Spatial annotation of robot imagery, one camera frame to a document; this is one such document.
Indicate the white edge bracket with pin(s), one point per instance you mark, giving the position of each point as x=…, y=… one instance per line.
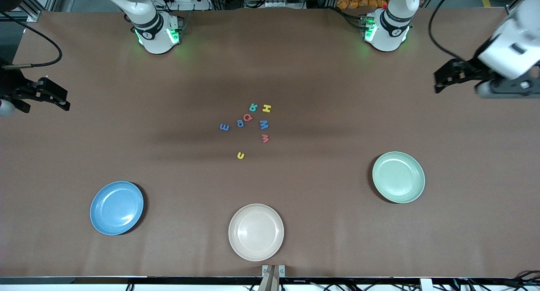
x=426, y=284

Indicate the metal table edge bracket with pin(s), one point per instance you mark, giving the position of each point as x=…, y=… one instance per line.
x=282, y=270

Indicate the pink foam letter Q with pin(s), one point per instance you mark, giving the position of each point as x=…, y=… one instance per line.
x=245, y=119

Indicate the blue foam lowercase a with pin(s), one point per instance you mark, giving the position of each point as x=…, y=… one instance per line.
x=241, y=125

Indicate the blue foam letter E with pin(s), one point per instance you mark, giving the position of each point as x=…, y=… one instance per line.
x=224, y=127

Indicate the beige plate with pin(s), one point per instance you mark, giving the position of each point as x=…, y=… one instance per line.
x=256, y=232

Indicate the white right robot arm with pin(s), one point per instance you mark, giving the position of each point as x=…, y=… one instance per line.
x=154, y=33

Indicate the green plate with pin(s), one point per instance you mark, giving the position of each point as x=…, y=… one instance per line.
x=398, y=177

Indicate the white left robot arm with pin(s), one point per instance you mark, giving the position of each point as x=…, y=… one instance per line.
x=390, y=29

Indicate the beige wooden pole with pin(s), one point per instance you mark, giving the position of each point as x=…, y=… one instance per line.
x=269, y=282

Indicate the blue plate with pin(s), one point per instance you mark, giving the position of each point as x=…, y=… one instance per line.
x=117, y=208

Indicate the blue foam letter M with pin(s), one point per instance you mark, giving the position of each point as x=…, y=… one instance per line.
x=264, y=124

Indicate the aluminium frame profile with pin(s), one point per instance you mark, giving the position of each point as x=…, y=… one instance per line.
x=36, y=12

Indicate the teal foam letter R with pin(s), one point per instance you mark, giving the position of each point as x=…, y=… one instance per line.
x=252, y=107

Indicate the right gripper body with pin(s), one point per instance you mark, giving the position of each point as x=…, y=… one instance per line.
x=12, y=85

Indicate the yellow foam letter H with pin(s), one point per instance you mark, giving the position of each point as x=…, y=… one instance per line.
x=266, y=109

